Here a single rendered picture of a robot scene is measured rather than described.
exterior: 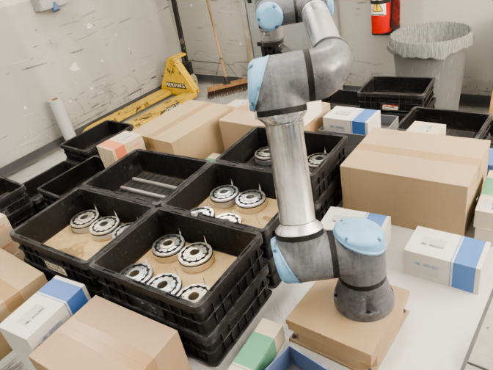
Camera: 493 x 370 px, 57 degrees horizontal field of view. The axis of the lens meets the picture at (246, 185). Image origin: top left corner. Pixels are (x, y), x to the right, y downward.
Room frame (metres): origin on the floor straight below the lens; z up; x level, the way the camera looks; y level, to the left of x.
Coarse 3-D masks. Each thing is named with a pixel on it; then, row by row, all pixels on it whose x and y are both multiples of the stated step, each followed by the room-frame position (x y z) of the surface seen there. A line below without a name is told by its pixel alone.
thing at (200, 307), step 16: (160, 208) 1.23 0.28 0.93; (224, 224) 1.08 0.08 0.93; (256, 240) 0.98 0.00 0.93; (240, 256) 0.92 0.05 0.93; (96, 272) 1.00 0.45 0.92; (112, 272) 0.97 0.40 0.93; (224, 272) 0.87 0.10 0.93; (144, 288) 0.88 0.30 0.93; (176, 304) 0.81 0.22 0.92; (192, 304) 0.79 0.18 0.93; (208, 304) 0.80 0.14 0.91
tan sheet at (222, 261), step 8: (152, 256) 1.13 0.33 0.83; (216, 256) 1.07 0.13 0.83; (224, 256) 1.06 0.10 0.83; (232, 256) 1.05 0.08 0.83; (152, 264) 1.09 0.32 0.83; (160, 264) 1.08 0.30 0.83; (168, 264) 1.08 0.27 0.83; (176, 264) 1.07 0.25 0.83; (216, 264) 1.03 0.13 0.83; (224, 264) 1.02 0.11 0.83; (160, 272) 1.05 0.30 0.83; (168, 272) 1.04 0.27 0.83; (184, 272) 1.03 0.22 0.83; (200, 272) 1.01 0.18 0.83; (208, 272) 1.00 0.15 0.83; (216, 272) 1.00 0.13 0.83; (184, 280) 0.99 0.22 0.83; (192, 280) 0.98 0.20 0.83; (200, 280) 0.98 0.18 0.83; (208, 280) 0.97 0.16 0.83
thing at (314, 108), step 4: (320, 100) 1.44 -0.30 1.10; (308, 104) 1.39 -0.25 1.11; (312, 104) 1.40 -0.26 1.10; (316, 104) 1.42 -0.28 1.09; (320, 104) 1.44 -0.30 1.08; (308, 108) 1.38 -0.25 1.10; (312, 108) 1.40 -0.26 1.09; (316, 108) 1.42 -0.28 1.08; (320, 108) 1.44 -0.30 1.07; (256, 112) 1.49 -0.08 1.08; (308, 112) 1.38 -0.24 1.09; (312, 112) 1.40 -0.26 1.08; (316, 112) 1.42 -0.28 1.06; (320, 112) 1.43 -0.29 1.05; (256, 116) 1.49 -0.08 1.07; (304, 116) 1.36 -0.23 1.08; (308, 116) 1.38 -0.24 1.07; (312, 116) 1.40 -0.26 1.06; (316, 116) 1.42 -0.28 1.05; (304, 120) 1.36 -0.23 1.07; (308, 120) 1.38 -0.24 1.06; (304, 124) 1.36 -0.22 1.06
